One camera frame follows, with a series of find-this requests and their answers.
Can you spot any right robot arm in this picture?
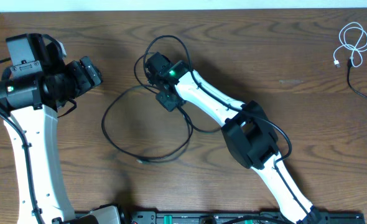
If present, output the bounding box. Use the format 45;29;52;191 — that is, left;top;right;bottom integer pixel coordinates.
144;52;322;223

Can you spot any white usb cable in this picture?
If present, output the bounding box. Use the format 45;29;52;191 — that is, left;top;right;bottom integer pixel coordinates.
332;21;367;68

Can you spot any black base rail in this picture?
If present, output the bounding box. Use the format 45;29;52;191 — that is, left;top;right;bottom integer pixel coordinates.
74;210;366;224

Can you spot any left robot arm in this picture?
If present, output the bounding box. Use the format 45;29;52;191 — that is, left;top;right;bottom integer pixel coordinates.
0;33;122;223

